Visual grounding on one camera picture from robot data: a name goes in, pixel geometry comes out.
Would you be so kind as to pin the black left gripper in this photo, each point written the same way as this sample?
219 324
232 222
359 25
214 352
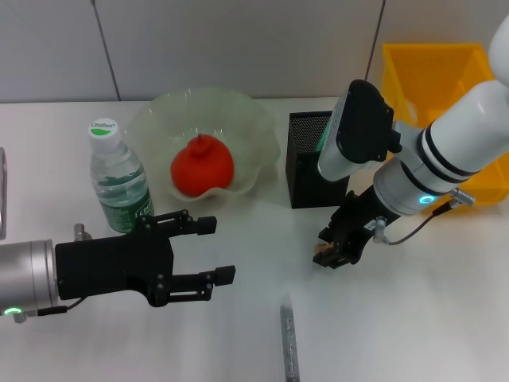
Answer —
111 266

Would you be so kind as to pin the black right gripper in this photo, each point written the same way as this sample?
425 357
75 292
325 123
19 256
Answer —
362 219

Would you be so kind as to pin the red-orange fruit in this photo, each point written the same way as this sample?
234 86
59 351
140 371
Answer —
200 171

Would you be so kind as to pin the green pen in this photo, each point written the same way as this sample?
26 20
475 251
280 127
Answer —
324 137

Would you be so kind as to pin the clear green-label water bottle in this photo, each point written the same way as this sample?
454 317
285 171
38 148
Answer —
119 191

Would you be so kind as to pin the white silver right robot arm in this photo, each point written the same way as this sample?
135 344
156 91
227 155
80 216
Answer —
453 147

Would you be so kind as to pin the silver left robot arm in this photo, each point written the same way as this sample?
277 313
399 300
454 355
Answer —
24 278

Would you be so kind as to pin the black mesh pen holder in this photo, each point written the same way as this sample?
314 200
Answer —
306 179

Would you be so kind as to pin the grey glitter pen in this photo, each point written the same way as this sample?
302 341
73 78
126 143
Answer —
290 342

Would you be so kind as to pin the green glass fruit bowl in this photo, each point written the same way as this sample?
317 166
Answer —
246 131

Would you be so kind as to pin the right wrist silver connector plug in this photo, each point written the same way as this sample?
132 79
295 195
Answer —
380 228

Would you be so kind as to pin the wrist silver connector plug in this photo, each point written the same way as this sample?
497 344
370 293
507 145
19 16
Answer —
81 232
380 228

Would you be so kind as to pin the left wrist silver connector plug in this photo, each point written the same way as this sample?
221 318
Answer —
81 232

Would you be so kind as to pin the yellow plastic bin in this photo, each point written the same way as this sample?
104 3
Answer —
437 71

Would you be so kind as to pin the right wrist camera housing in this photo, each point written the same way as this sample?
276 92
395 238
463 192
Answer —
358 127

